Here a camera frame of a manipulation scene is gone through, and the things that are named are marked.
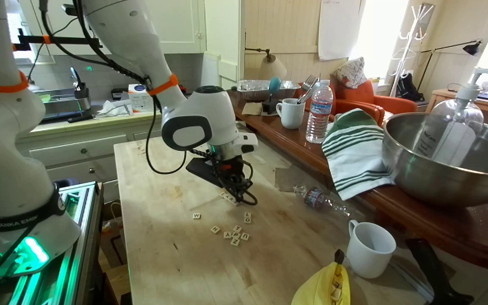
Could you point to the black desk lamp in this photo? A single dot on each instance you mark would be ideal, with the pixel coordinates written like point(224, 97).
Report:
point(468, 47)

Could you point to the white mug near bowl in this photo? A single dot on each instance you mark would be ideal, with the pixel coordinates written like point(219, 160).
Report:
point(370, 248)

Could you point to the dark wooden side table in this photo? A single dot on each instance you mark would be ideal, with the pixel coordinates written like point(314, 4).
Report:
point(461, 233)

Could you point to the crushed clear plastic bottle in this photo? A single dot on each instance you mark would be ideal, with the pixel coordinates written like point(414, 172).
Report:
point(319, 201)

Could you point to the letter tile H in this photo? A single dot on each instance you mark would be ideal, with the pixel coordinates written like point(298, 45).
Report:
point(197, 216)

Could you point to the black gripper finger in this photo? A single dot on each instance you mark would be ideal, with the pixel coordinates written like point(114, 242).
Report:
point(236, 194)

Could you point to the orange armchair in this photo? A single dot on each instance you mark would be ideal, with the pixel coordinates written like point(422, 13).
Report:
point(380, 108)

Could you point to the striped green white towel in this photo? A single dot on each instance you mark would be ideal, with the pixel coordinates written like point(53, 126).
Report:
point(353, 148)

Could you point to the clear water bottle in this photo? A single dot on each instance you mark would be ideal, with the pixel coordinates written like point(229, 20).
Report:
point(319, 113)

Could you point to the white mug with utensils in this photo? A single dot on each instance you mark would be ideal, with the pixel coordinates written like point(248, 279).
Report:
point(290, 113)

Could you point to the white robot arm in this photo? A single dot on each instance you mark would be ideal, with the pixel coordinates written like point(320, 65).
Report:
point(34, 226)

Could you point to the steel mixing bowl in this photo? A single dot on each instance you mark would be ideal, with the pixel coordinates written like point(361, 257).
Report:
point(456, 175)

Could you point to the yellow bowl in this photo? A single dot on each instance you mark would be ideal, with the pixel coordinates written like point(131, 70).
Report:
point(326, 287)

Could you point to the clear soap pump bottle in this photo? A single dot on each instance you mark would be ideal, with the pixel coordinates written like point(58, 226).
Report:
point(451, 128)

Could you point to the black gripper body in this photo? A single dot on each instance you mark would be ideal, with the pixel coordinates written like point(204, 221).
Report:
point(224, 174)

